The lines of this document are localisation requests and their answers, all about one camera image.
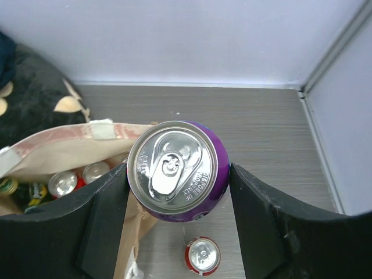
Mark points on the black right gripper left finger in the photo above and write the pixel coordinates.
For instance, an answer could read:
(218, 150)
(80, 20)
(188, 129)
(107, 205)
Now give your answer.
(75, 236)

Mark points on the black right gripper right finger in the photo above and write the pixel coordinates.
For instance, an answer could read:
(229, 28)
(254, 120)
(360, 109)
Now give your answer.
(283, 237)

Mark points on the red cola can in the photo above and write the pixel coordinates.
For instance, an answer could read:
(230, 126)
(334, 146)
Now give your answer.
(94, 171)
(63, 183)
(202, 256)

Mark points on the tan jute canvas bag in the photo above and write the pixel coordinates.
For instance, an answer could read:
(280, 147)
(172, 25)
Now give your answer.
(38, 157)

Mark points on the purple soda can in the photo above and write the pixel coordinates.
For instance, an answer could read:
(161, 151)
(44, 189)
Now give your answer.
(178, 170)

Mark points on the clear soda water bottle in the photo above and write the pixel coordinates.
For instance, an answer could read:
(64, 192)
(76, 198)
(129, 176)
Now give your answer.
(38, 194)

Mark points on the dark green glass bottle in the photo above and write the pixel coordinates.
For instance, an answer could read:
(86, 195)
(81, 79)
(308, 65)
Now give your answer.
(8, 186)

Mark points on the navy blue cloth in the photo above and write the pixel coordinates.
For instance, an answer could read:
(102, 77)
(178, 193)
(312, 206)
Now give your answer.
(7, 59)

